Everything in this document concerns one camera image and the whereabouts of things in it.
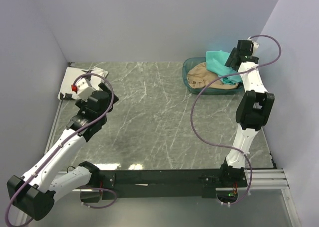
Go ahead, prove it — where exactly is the teal t shirt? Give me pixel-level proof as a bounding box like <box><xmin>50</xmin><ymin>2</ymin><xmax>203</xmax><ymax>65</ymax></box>
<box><xmin>205</xmin><ymin>50</ymin><xmax>242</xmax><ymax>85</ymax></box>

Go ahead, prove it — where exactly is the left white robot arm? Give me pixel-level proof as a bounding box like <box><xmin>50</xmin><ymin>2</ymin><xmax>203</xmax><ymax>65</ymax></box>
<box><xmin>7</xmin><ymin>82</ymin><xmax>119</xmax><ymax>221</ymax></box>

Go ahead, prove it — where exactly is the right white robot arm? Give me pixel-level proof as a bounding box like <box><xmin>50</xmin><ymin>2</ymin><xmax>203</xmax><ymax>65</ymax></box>
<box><xmin>219</xmin><ymin>39</ymin><xmax>275</xmax><ymax>187</ymax></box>

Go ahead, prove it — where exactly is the folded white t shirt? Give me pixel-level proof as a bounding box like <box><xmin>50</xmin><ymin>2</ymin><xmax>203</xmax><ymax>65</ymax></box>
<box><xmin>57</xmin><ymin>67</ymin><xmax>109</xmax><ymax>100</ymax></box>

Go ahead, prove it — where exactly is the beige t shirt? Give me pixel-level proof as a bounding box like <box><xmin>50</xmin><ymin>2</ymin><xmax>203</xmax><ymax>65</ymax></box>
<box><xmin>186</xmin><ymin>62</ymin><xmax>239</xmax><ymax>90</ymax></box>

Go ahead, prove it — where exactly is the teal plastic basket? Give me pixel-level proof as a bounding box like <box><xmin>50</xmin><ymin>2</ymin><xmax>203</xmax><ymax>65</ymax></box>
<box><xmin>182</xmin><ymin>57</ymin><xmax>244</xmax><ymax>95</ymax></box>

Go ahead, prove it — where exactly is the black base beam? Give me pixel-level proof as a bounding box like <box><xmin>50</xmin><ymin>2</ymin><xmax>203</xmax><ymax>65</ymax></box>
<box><xmin>89</xmin><ymin>167</ymin><xmax>248</xmax><ymax>198</ymax></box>

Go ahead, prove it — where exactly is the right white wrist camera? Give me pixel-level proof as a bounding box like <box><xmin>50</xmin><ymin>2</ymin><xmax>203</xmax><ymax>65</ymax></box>
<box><xmin>247</xmin><ymin>37</ymin><xmax>260</xmax><ymax>56</ymax></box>

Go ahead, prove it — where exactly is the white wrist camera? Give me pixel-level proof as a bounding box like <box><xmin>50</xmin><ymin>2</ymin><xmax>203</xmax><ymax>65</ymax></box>
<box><xmin>71</xmin><ymin>78</ymin><xmax>96</xmax><ymax>101</ymax></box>
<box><xmin>247</xmin><ymin>37</ymin><xmax>260</xmax><ymax>56</ymax></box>

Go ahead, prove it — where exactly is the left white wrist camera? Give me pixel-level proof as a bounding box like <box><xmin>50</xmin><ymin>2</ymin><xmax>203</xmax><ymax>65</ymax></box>
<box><xmin>71</xmin><ymin>78</ymin><xmax>96</xmax><ymax>101</ymax></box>

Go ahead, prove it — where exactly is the aluminium rail frame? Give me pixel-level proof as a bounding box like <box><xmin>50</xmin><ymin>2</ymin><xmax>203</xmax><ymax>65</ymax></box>
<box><xmin>14</xmin><ymin>62</ymin><xmax>300</xmax><ymax>227</ymax></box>

